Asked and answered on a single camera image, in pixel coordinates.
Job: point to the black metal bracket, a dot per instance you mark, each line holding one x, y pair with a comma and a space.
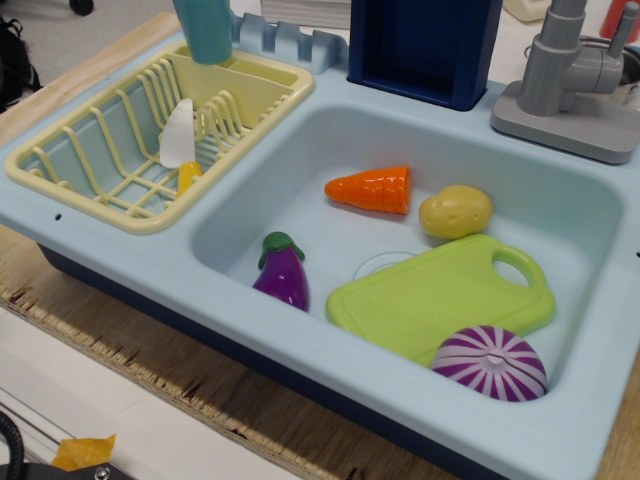
47, 472

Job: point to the cream object at top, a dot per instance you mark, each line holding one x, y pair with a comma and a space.
527, 11

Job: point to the red object at top right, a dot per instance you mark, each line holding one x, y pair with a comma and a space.
612, 20

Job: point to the teal plastic cup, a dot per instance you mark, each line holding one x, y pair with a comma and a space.
207, 28

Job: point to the pale yellow drying rack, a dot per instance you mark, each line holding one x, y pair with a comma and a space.
102, 157

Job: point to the orange toy carrot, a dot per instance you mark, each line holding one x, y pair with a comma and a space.
386, 190

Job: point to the toy knife yellow handle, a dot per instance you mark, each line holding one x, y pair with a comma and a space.
177, 146

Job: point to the dark blue plastic box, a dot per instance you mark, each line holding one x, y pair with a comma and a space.
435, 51

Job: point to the yellow toy potato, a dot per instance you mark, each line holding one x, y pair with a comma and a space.
456, 211

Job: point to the light blue plate holder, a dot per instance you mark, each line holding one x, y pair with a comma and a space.
316, 52

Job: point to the grey toy faucet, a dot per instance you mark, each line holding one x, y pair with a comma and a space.
559, 102

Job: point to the light blue toy sink unit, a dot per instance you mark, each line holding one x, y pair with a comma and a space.
579, 219

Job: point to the purple toy eggplant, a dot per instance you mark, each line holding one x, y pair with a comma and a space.
282, 273

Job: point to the green toy cutting board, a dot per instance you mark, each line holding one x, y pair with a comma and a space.
412, 307

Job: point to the purple striped toy onion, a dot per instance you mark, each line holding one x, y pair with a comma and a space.
493, 362

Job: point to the yellow tape piece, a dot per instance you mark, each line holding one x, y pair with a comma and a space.
76, 454

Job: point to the black bag at left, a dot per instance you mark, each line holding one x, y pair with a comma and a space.
17, 73

